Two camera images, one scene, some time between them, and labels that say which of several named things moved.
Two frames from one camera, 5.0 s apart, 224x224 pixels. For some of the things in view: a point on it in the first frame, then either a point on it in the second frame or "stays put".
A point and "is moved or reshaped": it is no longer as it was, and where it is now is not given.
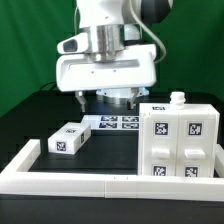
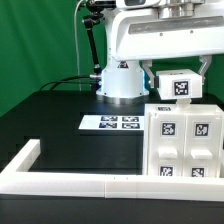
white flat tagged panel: x=112 y=122 stays put
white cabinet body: x=178 y=140 stays put
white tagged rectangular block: x=68 y=138 -> x=179 y=84
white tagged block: x=196 y=144 is moved or reshaped
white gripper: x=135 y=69 -> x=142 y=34
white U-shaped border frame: x=111 y=185 stays put
